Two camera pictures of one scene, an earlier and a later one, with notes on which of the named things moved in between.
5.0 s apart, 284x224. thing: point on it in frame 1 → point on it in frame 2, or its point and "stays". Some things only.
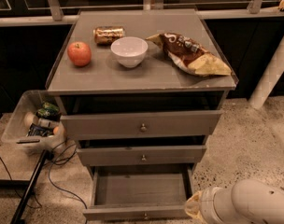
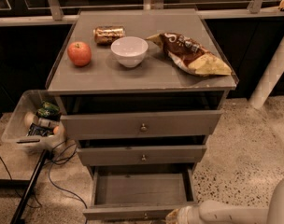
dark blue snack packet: [35, 130] stays
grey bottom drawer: [139, 193] stays
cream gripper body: [205, 202] → [188, 215]
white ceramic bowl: [129, 50] stays
